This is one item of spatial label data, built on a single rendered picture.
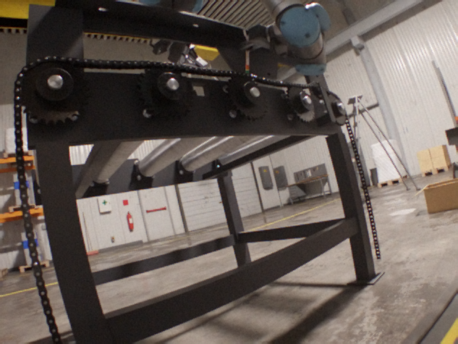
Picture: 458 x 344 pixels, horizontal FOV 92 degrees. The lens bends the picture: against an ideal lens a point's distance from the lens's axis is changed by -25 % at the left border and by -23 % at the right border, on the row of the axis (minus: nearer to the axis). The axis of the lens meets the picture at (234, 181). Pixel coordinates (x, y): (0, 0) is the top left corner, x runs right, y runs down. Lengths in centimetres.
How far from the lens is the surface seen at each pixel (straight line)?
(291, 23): 68
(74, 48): 82
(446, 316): 40
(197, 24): 104
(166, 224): 1053
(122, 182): 168
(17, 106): 66
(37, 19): 87
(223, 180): 198
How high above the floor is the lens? 52
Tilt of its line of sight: 5 degrees up
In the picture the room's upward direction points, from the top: 13 degrees counter-clockwise
